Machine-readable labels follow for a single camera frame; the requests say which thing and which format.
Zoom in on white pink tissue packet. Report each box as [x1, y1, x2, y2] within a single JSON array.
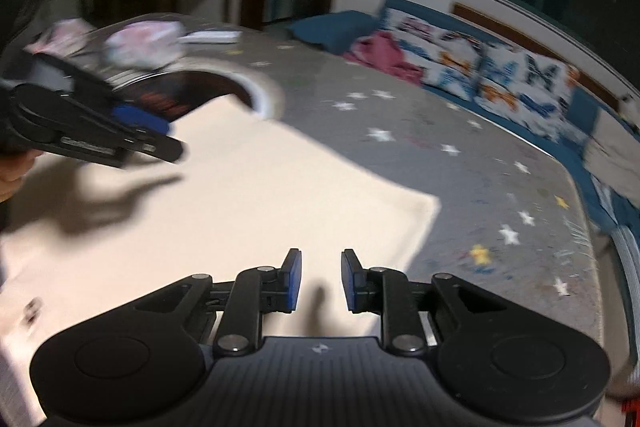
[[105, 19, 183, 70]]

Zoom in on crumpled pink white wrapper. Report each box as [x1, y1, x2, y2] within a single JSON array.
[[37, 18, 93, 55]]

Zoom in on cream garment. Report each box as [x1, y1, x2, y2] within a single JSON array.
[[0, 92, 441, 427]]

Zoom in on person's left hand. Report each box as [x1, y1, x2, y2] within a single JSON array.
[[0, 152, 36, 202]]

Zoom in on black round induction cooktop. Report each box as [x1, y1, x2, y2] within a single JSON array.
[[107, 69, 286, 128]]

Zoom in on grey star tablecloth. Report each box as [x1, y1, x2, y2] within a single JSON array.
[[0, 12, 608, 427]]

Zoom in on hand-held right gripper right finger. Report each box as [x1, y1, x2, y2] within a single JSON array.
[[341, 249, 506, 355]]

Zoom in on white power strip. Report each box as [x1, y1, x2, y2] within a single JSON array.
[[179, 31, 241, 45]]

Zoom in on pink cloth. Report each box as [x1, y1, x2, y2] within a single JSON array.
[[342, 31, 423, 85]]

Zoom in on plain grey cushion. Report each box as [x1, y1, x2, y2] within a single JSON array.
[[582, 109, 640, 188]]

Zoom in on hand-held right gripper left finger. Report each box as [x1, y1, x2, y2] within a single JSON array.
[[132, 248, 304, 356]]

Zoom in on blue sofa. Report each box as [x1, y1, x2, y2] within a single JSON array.
[[290, 0, 640, 258]]

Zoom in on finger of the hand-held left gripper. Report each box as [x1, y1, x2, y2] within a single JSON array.
[[25, 54, 173, 136], [9, 84, 184, 168]]

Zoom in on butterfly print cushion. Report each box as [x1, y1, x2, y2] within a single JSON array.
[[477, 49, 581, 140], [382, 7, 483, 100]]

